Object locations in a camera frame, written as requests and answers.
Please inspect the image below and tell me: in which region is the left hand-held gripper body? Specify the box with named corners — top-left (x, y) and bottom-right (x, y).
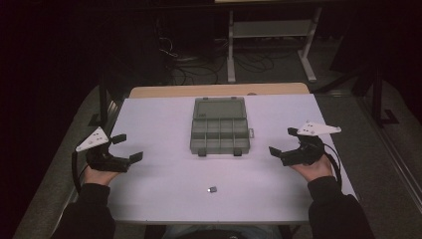
top-left (75, 126), bottom-right (131, 173)

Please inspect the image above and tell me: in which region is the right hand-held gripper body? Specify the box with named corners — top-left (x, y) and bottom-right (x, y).
top-left (281, 120), bottom-right (342, 167)

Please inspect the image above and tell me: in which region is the clear plastic compartment box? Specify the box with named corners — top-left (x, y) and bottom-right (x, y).
top-left (189, 96), bottom-right (255, 158)

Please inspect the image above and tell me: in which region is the person's left hand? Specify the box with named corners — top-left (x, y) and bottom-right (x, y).
top-left (83, 163), bottom-right (121, 187)

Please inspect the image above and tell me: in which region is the person's right hand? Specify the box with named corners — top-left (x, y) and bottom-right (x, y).
top-left (290, 153), bottom-right (334, 183)

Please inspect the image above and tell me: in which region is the black metal stand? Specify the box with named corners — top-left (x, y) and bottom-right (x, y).
top-left (88, 74), bottom-right (117, 127)
top-left (370, 64), bottom-right (400, 126)

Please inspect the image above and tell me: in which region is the wooden table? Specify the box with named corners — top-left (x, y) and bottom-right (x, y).
top-left (127, 82), bottom-right (311, 100)

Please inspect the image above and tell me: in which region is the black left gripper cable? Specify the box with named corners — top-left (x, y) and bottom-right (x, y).
top-left (71, 150), bottom-right (90, 195)

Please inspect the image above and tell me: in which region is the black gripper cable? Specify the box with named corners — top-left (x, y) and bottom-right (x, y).
top-left (71, 150), bottom-right (90, 195)
top-left (321, 142), bottom-right (343, 191)

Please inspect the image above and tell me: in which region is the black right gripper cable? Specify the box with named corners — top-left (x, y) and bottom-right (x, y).
top-left (321, 142), bottom-right (343, 191)

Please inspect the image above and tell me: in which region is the white metal desk frame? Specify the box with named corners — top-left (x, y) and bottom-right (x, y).
top-left (226, 6), bottom-right (323, 84)

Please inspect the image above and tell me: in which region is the tangle of floor cables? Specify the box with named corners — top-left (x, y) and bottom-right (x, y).
top-left (156, 35), bottom-right (277, 86)

